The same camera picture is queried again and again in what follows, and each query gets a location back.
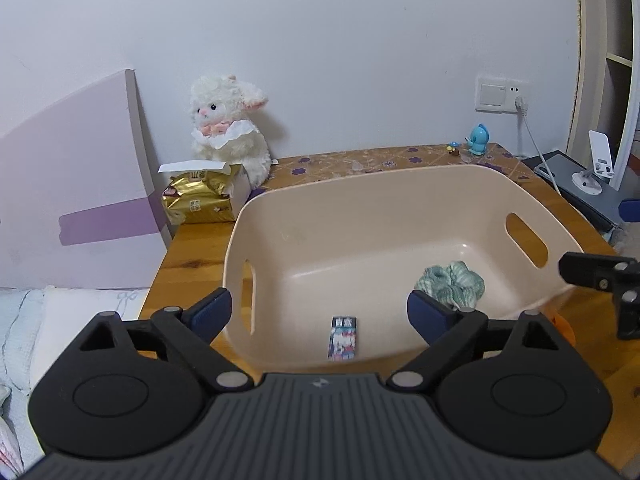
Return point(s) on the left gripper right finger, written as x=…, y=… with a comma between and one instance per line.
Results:
x=513, y=388

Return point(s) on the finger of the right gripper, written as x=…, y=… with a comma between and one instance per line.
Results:
x=616, y=275

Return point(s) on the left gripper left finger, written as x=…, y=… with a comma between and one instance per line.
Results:
x=122, y=389

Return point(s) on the grey laptop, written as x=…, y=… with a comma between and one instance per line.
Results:
x=593, y=197

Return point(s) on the white phone stand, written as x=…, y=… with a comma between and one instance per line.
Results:
x=597, y=164

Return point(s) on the green knitted scrunchie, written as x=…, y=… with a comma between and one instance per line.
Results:
x=454, y=285

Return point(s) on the purple flower table mat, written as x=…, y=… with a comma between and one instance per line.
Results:
x=303, y=169

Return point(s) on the small illustrated card pack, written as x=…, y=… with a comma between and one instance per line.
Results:
x=342, y=339

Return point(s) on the pink purple headboard panel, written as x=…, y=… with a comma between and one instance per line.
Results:
x=78, y=203

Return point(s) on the blue cartoon figurine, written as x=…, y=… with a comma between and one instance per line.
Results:
x=477, y=140

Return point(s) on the gold tissue pack box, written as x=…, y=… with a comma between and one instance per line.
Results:
x=204, y=191

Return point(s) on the tiny mushroom figurine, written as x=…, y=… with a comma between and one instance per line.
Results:
x=453, y=149

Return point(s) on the beige plastic storage basket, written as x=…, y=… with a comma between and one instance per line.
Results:
x=356, y=246

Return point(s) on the white plush lamb toy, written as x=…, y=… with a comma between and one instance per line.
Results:
x=220, y=108

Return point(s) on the white wall switch socket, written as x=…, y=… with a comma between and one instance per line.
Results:
x=498, y=95

